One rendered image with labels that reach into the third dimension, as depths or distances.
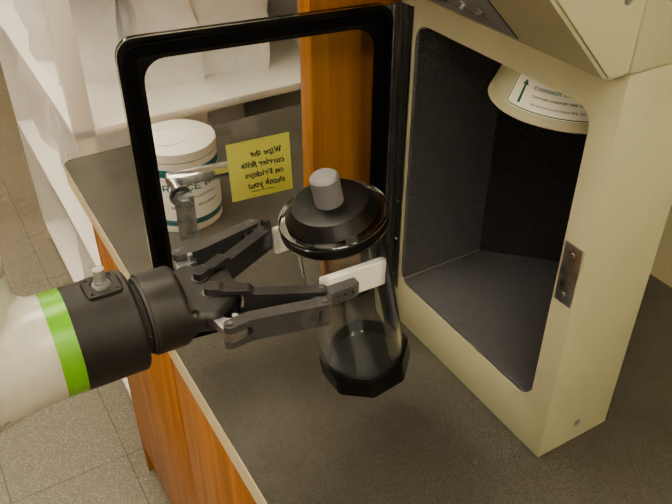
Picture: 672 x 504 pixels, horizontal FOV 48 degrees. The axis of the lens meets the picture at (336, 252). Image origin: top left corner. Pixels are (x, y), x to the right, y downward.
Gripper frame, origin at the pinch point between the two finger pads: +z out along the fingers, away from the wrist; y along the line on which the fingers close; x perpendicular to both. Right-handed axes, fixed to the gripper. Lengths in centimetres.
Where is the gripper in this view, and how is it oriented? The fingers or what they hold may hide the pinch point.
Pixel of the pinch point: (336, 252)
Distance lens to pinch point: 74.7
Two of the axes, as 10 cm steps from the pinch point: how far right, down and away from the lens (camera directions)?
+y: -5.1, -5.0, 7.0
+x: -0.1, 8.2, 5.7
